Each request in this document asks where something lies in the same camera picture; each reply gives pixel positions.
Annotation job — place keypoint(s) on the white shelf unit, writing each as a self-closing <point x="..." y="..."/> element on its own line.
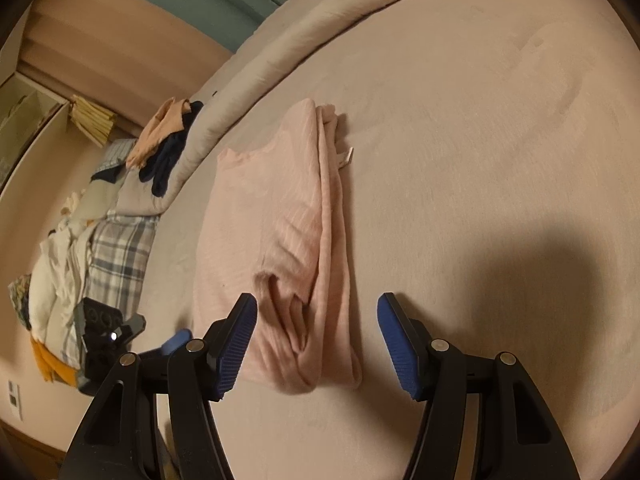
<point x="30" y="120"/>

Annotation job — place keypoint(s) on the bed with pink sheet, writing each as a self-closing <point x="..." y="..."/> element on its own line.
<point x="475" y="135"/>

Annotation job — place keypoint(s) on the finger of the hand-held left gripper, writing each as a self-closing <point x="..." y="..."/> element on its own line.
<point x="177" y="341"/>

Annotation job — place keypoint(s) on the patterned cloth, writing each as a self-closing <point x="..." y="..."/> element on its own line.
<point x="19" y="300"/>

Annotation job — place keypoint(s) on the orange cloth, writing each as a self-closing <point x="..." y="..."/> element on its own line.
<point x="50" y="366"/>

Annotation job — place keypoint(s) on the yellow pleated cloth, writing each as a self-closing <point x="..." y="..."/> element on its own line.
<point x="92" y="120"/>

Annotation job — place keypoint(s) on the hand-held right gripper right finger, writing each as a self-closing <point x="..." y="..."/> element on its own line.
<point x="397" y="347"/>

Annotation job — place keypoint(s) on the grey plaid cloth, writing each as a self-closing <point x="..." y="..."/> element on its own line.
<point x="120" y="260"/>

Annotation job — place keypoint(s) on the navy clothes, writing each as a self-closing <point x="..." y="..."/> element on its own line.
<point x="167" y="160"/>

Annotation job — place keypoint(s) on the blue striped cloth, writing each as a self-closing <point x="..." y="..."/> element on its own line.
<point x="117" y="155"/>

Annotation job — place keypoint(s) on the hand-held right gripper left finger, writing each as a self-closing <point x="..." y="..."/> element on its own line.
<point x="235" y="347"/>

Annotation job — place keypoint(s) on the pale pink comforter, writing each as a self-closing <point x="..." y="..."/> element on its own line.
<point x="280" y="45"/>

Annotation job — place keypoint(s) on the white wall switch panel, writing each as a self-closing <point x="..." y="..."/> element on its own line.
<point x="15" y="400"/>

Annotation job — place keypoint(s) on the white clothes pile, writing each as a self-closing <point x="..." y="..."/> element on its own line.
<point x="55" y="285"/>

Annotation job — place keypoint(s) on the pink striped shirt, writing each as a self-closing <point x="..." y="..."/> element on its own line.
<point x="270" y="210"/>

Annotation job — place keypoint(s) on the pale grey cloth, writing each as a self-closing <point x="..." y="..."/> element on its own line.
<point x="95" y="202"/>

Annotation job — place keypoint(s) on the peach cloth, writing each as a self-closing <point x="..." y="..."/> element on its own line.
<point x="160" y="130"/>

